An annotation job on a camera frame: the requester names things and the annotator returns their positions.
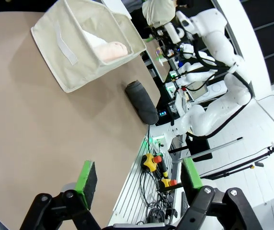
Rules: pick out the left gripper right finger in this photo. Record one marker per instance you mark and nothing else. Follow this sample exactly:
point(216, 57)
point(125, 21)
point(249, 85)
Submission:
point(192, 177)

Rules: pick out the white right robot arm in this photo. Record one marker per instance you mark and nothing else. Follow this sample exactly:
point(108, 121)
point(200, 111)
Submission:
point(223, 48)

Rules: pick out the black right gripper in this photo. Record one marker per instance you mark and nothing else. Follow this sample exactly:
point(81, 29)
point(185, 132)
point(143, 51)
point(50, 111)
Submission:
point(159, 34)

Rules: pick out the cream fabric basket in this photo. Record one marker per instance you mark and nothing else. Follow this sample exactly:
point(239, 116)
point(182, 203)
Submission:
point(55, 60)

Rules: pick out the silver metal rod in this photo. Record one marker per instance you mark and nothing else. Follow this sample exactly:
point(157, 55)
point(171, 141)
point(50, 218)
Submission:
point(211, 149)

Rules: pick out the black folded tripod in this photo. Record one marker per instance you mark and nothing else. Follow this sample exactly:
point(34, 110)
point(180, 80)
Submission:
point(235, 169)

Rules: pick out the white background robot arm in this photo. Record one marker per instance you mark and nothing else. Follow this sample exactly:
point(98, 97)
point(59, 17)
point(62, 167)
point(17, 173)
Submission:
point(199, 75)

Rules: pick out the white touchscreen device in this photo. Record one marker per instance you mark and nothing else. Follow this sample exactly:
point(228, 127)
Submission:
point(199, 91)

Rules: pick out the grey rolled towel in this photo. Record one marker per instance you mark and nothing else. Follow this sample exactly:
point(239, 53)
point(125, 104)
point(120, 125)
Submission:
point(141, 103)

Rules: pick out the pale yellow towel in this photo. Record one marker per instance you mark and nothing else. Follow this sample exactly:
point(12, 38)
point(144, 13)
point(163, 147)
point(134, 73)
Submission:
point(158, 9)

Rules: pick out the aluminium slotted mounting plate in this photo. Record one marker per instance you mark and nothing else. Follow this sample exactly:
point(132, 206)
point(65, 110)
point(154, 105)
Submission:
point(129, 196)

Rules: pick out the small colourful toy figure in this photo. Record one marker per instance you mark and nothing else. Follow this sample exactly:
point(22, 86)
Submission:
point(159, 53)

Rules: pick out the cream towel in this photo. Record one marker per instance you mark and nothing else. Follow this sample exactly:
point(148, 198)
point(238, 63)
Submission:
point(112, 51)

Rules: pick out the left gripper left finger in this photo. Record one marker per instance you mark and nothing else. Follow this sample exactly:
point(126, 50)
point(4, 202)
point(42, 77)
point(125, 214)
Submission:
point(86, 184)

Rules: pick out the black controller box with display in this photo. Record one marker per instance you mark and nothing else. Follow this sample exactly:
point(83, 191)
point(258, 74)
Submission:
point(163, 112)

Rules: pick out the yellow emergency stop button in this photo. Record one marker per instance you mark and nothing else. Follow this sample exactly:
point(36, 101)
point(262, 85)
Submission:
point(166, 183)
point(148, 162)

